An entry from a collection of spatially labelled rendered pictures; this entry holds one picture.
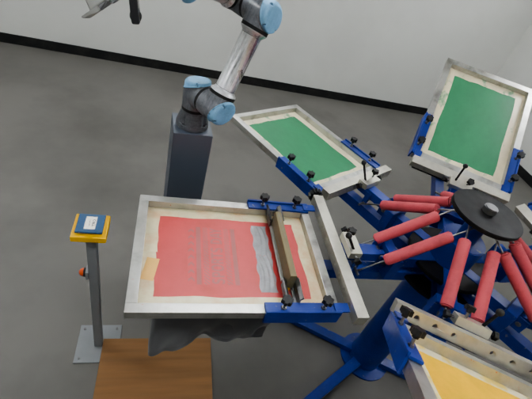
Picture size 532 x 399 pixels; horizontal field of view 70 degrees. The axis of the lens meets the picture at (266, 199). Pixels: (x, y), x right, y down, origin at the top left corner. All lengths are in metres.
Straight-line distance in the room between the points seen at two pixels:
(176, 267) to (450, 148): 1.80
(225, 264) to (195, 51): 3.90
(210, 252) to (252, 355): 1.03
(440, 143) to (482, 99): 0.46
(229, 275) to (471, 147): 1.75
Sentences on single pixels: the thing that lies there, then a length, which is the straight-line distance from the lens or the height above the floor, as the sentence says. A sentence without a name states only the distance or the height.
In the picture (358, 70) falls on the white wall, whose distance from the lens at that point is 5.68.
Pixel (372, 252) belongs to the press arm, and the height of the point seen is 1.04.
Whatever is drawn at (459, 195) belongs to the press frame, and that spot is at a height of 1.32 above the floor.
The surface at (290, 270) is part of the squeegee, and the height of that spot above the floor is 1.06.
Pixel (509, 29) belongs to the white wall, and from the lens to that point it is 6.56.
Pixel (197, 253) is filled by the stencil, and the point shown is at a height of 0.95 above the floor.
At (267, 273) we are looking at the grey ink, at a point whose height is 0.96.
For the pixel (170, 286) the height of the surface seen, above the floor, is 0.95.
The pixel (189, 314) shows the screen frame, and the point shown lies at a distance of 1.39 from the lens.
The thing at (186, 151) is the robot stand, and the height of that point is 1.10.
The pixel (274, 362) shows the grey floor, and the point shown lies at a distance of 2.50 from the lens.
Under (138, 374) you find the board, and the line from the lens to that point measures 2.34.
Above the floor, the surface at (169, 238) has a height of 0.95.
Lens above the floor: 2.16
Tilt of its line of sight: 39 degrees down
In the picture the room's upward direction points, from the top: 18 degrees clockwise
